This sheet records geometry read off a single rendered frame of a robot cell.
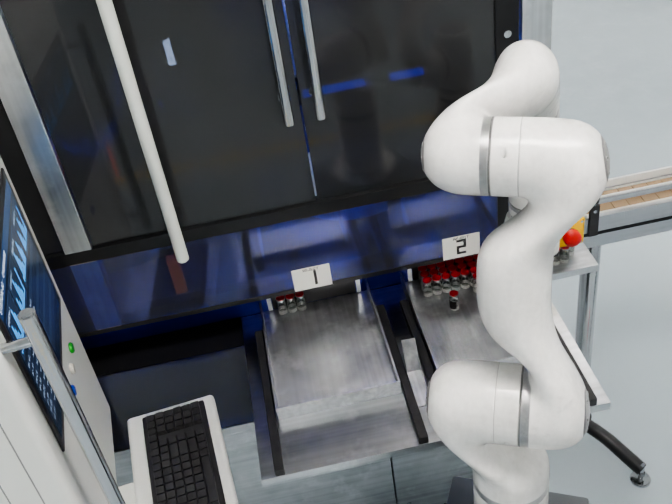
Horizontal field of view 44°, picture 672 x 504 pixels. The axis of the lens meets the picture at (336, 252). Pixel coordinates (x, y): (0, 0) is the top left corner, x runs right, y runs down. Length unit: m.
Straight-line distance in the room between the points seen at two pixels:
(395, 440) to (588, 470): 1.17
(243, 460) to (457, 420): 1.09
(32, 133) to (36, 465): 0.61
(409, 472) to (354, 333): 0.62
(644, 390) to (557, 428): 1.78
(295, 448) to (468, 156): 0.85
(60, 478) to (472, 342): 0.90
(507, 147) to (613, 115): 3.42
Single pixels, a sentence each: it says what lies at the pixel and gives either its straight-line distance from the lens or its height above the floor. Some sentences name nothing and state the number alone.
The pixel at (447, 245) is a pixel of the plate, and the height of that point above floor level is 1.03.
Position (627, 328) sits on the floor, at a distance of 3.19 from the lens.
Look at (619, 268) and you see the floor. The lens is 3.45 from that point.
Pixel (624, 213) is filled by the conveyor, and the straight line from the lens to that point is 2.15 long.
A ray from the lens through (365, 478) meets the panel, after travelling 2.38.
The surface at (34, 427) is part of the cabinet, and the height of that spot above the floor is 1.28.
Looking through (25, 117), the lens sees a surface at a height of 1.52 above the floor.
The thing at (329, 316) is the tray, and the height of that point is 0.88.
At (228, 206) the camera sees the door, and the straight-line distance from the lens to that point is 1.72.
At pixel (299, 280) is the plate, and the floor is 1.02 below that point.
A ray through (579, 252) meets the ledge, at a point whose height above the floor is 0.88.
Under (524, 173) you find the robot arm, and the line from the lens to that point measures 1.03.
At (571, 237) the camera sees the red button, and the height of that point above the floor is 1.01.
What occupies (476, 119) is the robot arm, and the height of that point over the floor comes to 1.66.
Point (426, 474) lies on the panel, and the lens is 2.42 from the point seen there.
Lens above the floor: 2.18
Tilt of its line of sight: 38 degrees down
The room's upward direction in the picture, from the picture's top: 9 degrees counter-clockwise
